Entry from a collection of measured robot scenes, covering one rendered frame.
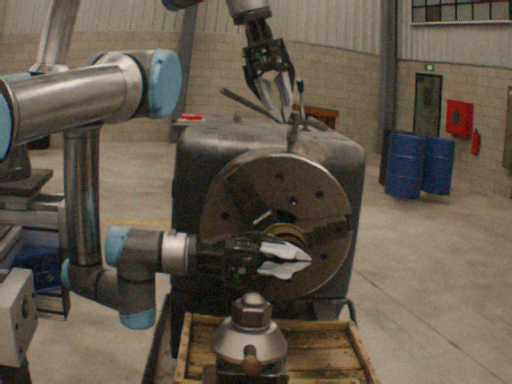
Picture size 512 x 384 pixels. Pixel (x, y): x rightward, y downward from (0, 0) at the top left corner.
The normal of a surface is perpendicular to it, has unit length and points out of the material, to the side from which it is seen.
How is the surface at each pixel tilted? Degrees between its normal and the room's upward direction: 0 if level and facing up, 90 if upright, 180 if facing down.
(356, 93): 90
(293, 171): 90
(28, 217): 90
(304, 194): 90
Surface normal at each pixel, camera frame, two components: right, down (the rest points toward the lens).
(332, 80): 0.29, 0.22
